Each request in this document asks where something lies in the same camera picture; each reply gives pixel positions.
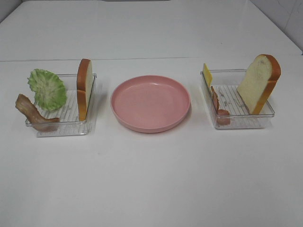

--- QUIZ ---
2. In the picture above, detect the yellow cheese slice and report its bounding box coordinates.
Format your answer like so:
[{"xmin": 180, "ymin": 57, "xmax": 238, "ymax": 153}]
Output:
[{"xmin": 202, "ymin": 63, "xmax": 213, "ymax": 88}]

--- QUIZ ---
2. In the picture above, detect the bacon strip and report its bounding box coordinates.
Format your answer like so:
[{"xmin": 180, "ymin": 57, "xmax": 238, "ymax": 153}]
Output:
[
  {"xmin": 210, "ymin": 86, "xmax": 230, "ymax": 125},
  {"xmin": 15, "ymin": 94, "xmax": 60, "ymax": 132}
]

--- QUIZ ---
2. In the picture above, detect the bread slice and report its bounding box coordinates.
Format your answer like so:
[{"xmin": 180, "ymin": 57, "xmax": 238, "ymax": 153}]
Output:
[
  {"xmin": 77, "ymin": 59, "xmax": 94, "ymax": 121},
  {"xmin": 237, "ymin": 54, "xmax": 281, "ymax": 115}
]

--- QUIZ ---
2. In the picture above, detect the green lettuce leaf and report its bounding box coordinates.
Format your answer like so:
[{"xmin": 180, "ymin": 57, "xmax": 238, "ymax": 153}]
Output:
[{"xmin": 27, "ymin": 69, "xmax": 67, "ymax": 111}]

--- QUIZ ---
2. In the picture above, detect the pink round plate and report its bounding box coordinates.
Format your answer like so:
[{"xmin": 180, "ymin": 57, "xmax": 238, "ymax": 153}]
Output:
[{"xmin": 111, "ymin": 75, "xmax": 191, "ymax": 133}]

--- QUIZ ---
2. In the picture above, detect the clear right plastic tray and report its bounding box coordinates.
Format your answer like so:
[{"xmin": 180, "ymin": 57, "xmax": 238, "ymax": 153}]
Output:
[{"xmin": 200, "ymin": 69, "xmax": 275, "ymax": 130}]

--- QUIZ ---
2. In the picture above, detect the clear plastic tray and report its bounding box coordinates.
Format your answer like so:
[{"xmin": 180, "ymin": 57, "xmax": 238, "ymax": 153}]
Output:
[
  {"xmin": 25, "ymin": 73, "xmax": 97, "ymax": 137},
  {"xmin": 200, "ymin": 69, "xmax": 275, "ymax": 130}
]

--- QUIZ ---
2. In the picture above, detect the clear left plastic tray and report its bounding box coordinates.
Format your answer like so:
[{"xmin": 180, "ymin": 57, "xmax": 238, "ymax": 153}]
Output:
[{"xmin": 25, "ymin": 73, "xmax": 97, "ymax": 137}]

